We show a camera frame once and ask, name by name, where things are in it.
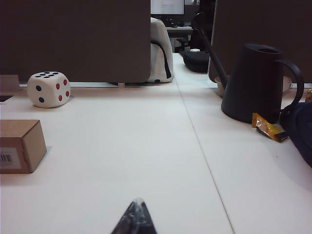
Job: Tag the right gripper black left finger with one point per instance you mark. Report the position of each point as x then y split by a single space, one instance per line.
128 221

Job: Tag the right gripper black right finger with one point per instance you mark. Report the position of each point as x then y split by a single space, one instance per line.
146 223

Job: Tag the long brown cardboard box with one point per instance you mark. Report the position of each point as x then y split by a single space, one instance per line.
29 151

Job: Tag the small tan box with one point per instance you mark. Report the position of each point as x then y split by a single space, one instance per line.
8 83

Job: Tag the orange snack wrapper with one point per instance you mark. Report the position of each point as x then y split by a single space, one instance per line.
265 126

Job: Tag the black round cushion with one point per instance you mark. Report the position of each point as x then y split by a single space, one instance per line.
195 61

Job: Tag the dark grey watering can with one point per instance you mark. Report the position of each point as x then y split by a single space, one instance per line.
253 85

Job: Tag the dark navy bag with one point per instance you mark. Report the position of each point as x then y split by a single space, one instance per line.
302 131

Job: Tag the wide brown desk partition panel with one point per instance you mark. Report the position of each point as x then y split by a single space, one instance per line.
73 36

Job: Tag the shiny golden item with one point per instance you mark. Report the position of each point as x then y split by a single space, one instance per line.
309 95

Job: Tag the lit computer monitor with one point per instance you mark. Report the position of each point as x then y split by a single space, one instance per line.
168 7

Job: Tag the narrow brown desk partition panel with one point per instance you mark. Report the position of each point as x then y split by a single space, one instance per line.
268 22

